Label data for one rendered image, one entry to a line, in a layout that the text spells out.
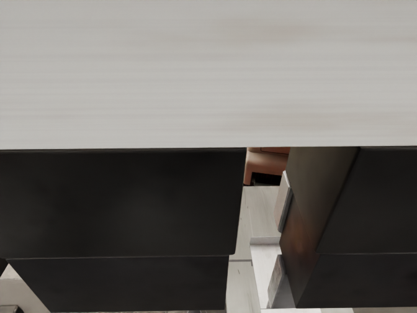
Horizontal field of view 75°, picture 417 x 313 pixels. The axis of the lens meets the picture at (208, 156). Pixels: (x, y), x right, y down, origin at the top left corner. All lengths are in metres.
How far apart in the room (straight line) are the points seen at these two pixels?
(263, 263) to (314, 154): 0.32
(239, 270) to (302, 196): 0.29
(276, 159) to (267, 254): 0.56
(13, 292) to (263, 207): 0.52
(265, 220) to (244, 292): 0.14
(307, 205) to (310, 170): 0.03
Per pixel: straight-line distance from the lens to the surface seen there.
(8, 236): 0.20
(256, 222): 0.53
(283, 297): 0.32
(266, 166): 0.99
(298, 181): 0.21
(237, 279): 0.46
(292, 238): 0.25
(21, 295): 0.69
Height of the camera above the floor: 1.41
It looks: 38 degrees down
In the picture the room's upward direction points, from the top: straight up
